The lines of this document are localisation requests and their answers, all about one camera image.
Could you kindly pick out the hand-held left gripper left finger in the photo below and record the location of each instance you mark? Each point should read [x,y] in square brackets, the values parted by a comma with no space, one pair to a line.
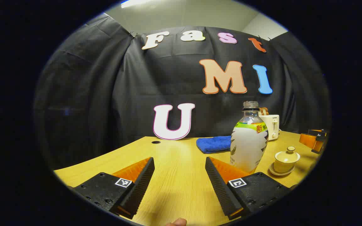
[141,185]

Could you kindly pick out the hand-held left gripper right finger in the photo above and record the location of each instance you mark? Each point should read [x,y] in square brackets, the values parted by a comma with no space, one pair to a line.
[218,185]

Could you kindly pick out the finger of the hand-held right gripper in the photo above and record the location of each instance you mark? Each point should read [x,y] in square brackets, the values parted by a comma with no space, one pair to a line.
[321,141]
[307,140]

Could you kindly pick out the cream teacup lid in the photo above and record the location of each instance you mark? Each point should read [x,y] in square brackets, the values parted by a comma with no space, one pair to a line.
[287,155]

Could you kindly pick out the cream ceramic teacup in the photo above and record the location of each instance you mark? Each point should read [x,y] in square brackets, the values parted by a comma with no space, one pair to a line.
[283,166]

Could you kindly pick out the clear labelled water bottle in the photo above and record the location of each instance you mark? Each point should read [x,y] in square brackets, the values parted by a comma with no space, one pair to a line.
[247,147]

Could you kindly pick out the white toaster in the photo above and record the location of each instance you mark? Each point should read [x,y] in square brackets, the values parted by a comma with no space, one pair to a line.
[273,127]

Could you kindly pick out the blue towel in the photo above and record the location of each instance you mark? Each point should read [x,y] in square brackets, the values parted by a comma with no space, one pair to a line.
[214,144]

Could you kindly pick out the cream ceramic saucer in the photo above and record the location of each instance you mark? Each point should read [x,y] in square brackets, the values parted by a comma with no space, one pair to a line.
[275,172]

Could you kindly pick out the black backdrop cloth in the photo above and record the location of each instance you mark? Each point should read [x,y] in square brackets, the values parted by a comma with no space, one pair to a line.
[105,94]

